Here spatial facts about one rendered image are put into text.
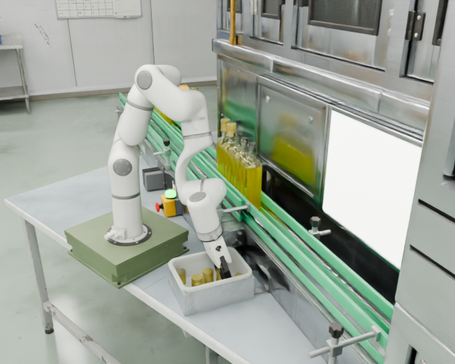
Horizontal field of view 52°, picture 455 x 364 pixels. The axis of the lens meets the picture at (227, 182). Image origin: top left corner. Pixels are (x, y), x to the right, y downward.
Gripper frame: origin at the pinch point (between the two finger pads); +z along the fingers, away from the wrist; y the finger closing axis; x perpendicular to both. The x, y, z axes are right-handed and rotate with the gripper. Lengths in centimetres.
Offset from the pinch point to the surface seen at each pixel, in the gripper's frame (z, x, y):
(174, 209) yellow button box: 3, 0, 50
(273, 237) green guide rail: -8.2, -16.6, -6.4
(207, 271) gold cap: -2.2, 4.5, 0.3
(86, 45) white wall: 30, -44, 607
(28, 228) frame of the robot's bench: 6, 59, 92
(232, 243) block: -1.0, -8.1, 8.7
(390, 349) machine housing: -38, -4, -74
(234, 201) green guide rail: -10.0, -15.3, 17.7
